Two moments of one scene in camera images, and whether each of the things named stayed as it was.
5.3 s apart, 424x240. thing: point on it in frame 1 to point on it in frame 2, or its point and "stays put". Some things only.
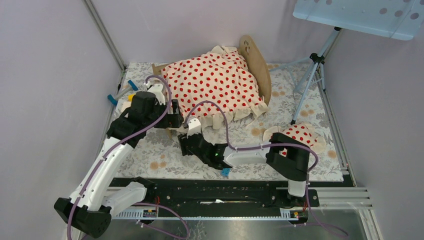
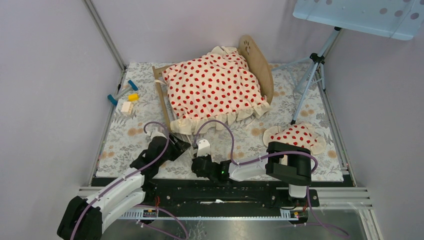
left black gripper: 173,120 to 178,147
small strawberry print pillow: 305,132 stays put
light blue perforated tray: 397,19 stays put
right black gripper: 182,138 to 207,157
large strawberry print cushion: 217,88 stays put
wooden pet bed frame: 253,51 stays put
